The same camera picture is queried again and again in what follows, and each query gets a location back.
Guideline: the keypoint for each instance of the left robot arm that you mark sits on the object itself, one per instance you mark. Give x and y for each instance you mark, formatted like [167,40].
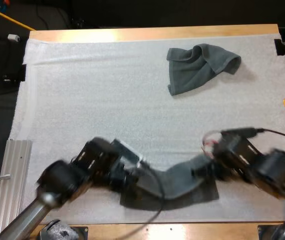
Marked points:
[57,181]

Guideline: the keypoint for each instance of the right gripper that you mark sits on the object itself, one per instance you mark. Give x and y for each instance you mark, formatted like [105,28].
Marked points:
[235,157]

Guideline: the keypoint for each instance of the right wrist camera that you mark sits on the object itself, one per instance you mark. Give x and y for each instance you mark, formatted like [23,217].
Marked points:
[240,132]

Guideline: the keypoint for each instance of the ribbed aluminium rail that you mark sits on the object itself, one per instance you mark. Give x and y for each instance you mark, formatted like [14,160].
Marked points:
[10,180]

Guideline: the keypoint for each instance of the dark table clamp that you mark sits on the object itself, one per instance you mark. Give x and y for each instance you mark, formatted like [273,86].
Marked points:
[279,47]
[23,73]

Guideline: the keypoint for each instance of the grey-green towel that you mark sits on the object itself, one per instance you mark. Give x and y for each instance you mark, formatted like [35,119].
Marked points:
[194,68]
[182,185]

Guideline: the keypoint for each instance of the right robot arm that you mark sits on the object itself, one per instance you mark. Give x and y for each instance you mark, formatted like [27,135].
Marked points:
[276,170]

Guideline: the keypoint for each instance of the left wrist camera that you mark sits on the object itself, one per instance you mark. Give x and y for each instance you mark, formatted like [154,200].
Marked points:
[129,155]

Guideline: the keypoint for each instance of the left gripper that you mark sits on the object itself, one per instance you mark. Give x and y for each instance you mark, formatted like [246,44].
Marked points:
[96,157]

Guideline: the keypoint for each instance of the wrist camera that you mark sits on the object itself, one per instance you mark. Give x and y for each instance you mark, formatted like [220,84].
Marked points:
[129,155]
[240,132]

